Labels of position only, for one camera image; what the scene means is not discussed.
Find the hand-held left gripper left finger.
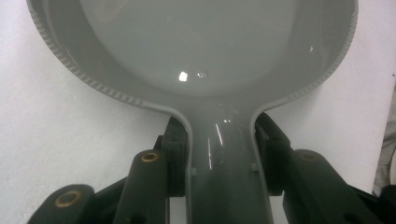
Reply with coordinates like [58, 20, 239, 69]
[153, 116, 191, 198]

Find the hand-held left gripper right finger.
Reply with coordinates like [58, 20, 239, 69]
[254, 112, 294, 198]

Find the grey dustpan with orange lip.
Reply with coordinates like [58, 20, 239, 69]
[25, 0, 360, 224]

